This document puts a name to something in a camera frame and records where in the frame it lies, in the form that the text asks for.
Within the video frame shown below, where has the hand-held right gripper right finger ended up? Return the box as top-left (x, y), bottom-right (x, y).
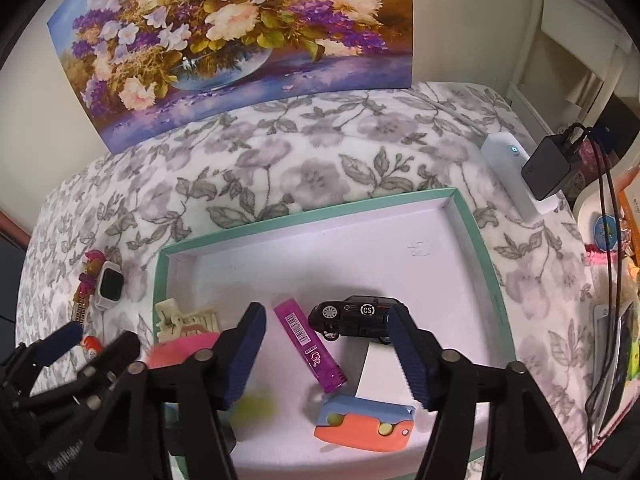
top-left (385, 305), bottom-right (583, 480)

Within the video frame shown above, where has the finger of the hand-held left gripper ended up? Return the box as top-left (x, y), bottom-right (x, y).
top-left (30, 331), bottom-right (143, 411)
top-left (0, 321), bottom-right (85, 401)

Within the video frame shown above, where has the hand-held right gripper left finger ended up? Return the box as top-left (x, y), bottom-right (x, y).
top-left (85, 302), bottom-right (268, 480)

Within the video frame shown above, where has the pink wristwatch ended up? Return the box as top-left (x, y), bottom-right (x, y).
top-left (147, 332), bottom-right (223, 368)

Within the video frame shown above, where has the purple tube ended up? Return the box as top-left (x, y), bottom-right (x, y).
top-left (273, 298), bottom-right (348, 394)

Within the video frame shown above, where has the black toy car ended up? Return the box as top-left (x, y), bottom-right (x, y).
top-left (306, 295), bottom-right (403, 346)

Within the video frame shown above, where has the cream hair clip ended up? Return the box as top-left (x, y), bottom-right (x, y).
top-left (154, 298), bottom-right (221, 341)

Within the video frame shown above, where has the white wristwatch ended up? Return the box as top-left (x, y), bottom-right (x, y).
top-left (96, 261), bottom-right (122, 310)

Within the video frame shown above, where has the orange and blue toy knife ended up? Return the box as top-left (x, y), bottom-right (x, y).
top-left (313, 394), bottom-right (417, 453)

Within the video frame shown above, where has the teal shallow box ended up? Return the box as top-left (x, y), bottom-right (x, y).
top-left (150, 187), bottom-right (518, 480)

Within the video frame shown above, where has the dark cabinet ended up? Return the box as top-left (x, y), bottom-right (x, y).
top-left (0, 210), bottom-right (33, 326)

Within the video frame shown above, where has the white power strip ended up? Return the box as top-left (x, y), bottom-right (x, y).
top-left (481, 132), bottom-right (558, 223)

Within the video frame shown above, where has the black plug adapter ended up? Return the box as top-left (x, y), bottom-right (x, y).
top-left (521, 135), bottom-right (583, 201)

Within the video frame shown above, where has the blue round badge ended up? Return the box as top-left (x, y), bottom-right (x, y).
top-left (592, 212), bottom-right (623, 251)

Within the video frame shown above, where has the orange book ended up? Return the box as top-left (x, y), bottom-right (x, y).
top-left (617, 185), bottom-right (640, 241)

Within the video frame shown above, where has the flower painting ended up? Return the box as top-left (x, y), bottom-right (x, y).
top-left (46, 0), bottom-right (413, 153)

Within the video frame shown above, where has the white shelf unit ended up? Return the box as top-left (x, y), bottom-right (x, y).
top-left (505, 0), bottom-right (640, 136)

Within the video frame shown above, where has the white cord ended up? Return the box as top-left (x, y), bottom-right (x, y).
top-left (425, 96), bottom-right (490, 137)

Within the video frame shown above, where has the black cable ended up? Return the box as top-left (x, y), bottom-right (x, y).
top-left (565, 122), bottom-right (631, 441)

